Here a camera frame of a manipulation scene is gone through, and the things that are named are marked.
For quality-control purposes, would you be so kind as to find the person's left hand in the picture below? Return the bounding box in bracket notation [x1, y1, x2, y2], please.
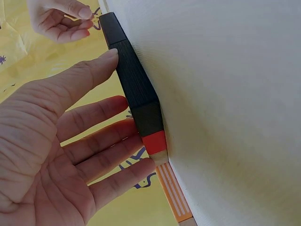
[0, 48, 157, 226]

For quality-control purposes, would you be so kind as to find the person's right hand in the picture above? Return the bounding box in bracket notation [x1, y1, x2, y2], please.
[27, 0, 94, 44]

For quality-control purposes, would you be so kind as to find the orange white striped stick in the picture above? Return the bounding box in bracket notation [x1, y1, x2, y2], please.
[154, 162, 198, 226]

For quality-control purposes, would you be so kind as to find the black brush with red band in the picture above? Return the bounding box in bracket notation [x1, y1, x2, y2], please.
[98, 12, 169, 165]

